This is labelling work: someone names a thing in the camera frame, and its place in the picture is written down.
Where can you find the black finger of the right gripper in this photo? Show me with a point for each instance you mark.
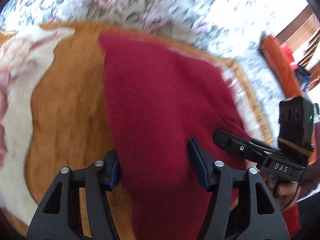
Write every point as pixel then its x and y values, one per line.
pixel 253 150

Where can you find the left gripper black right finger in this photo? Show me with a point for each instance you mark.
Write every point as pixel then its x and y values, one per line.
pixel 241 205

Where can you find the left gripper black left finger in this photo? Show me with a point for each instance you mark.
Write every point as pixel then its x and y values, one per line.
pixel 58 215

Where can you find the dark red fleece garment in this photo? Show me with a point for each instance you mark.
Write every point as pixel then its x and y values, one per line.
pixel 156 99

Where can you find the red sleeve forearm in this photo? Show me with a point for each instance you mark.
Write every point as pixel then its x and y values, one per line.
pixel 302 219

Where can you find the person's right hand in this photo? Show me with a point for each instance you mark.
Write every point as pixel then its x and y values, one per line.
pixel 283 193

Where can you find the orange red pillow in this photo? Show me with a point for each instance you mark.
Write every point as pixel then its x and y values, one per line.
pixel 281 68

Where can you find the wooden chair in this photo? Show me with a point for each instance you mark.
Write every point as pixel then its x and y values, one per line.
pixel 302 37

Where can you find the orange plush flower blanket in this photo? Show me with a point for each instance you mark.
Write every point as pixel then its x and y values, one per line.
pixel 56 113

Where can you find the floral bed sheet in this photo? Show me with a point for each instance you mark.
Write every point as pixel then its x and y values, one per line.
pixel 223 28

